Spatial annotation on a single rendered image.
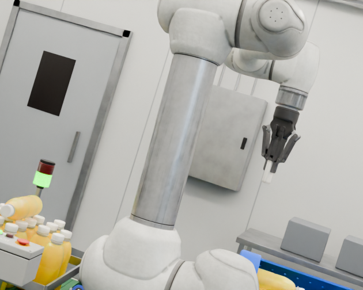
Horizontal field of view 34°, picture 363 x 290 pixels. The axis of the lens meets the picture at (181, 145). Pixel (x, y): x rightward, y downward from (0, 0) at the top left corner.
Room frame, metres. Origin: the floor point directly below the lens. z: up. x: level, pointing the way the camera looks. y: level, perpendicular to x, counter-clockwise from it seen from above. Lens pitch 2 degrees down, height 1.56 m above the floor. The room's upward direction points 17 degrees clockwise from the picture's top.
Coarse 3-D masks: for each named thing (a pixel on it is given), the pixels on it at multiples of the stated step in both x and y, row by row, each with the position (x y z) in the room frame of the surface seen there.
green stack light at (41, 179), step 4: (36, 172) 2.33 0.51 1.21; (36, 176) 2.32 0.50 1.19; (40, 176) 2.32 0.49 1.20; (44, 176) 2.32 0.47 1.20; (48, 176) 2.33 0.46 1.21; (36, 180) 2.32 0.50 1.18; (40, 180) 2.32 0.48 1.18; (44, 180) 2.32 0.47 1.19; (48, 180) 2.33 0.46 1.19; (36, 184) 2.32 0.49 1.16; (40, 184) 2.32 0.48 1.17; (44, 184) 2.32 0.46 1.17; (48, 184) 2.34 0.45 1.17
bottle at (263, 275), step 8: (264, 272) 1.85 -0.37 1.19; (272, 272) 1.87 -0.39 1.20; (264, 280) 1.84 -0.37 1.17; (272, 280) 1.84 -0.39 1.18; (280, 280) 1.84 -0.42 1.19; (288, 280) 1.85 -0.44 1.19; (264, 288) 1.84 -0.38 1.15; (272, 288) 1.83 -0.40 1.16; (280, 288) 1.83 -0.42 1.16; (288, 288) 1.83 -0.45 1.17; (296, 288) 1.85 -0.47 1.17
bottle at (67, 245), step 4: (64, 240) 1.92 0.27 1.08; (68, 240) 1.93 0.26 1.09; (64, 244) 1.92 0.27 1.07; (68, 244) 1.92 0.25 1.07; (64, 248) 1.91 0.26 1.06; (68, 248) 1.92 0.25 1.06; (64, 252) 1.91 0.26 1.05; (68, 252) 1.92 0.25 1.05; (64, 256) 1.91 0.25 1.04; (68, 256) 1.92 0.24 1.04; (64, 260) 1.91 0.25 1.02; (68, 260) 1.93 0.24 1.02; (64, 264) 1.92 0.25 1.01; (60, 268) 1.91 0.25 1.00; (64, 268) 1.92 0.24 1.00; (60, 272) 1.91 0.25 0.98; (64, 272) 1.93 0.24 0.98; (56, 288) 1.92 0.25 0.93
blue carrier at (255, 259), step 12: (240, 252) 1.88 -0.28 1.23; (264, 264) 1.95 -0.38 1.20; (276, 264) 1.93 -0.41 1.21; (288, 276) 1.96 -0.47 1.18; (300, 276) 1.93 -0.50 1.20; (312, 276) 1.92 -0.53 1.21; (312, 288) 1.96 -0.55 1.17; (324, 288) 1.94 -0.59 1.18; (336, 288) 1.92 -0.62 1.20; (348, 288) 1.90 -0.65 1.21
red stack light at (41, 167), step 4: (40, 164) 2.32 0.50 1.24; (44, 164) 2.32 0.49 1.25; (40, 168) 2.32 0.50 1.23; (44, 168) 2.32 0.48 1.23; (48, 168) 2.32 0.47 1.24; (52, 168) 2.33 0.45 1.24; (40, 172) 2.32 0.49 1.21; (44, 172) 2.32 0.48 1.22; (48, 172) 2.32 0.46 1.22; (52, 172) 2.34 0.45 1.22
